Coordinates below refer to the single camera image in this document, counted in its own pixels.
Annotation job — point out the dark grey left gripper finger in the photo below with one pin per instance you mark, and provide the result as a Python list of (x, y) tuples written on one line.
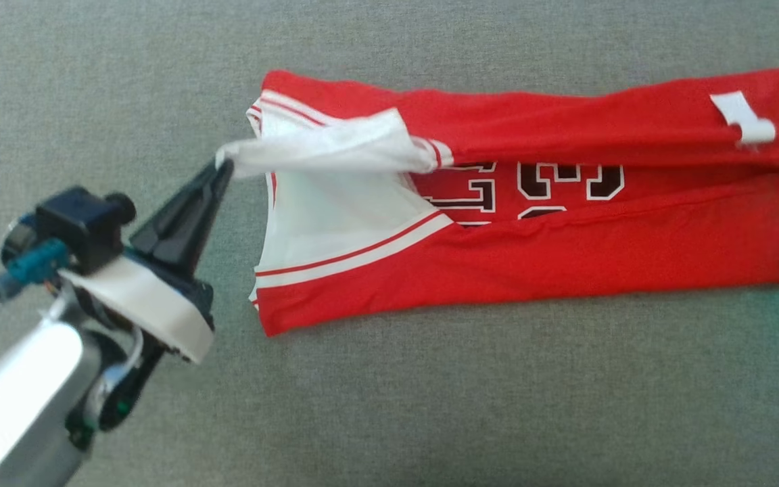
[(176, 213), (197, 233)]

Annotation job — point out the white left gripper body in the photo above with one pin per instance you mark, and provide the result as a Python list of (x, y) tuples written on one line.
[(153, 304)]

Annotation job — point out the red and white basketball jersey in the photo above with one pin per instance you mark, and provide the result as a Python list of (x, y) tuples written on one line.
[(565, 257)]

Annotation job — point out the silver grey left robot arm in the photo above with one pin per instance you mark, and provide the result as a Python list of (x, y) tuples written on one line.
[(17, 406)]

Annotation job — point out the large grey sofa seat cushion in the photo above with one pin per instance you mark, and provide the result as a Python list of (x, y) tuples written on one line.
[(430, 406)]

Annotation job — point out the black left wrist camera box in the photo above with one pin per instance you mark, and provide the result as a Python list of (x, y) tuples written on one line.
[(82, 223)]

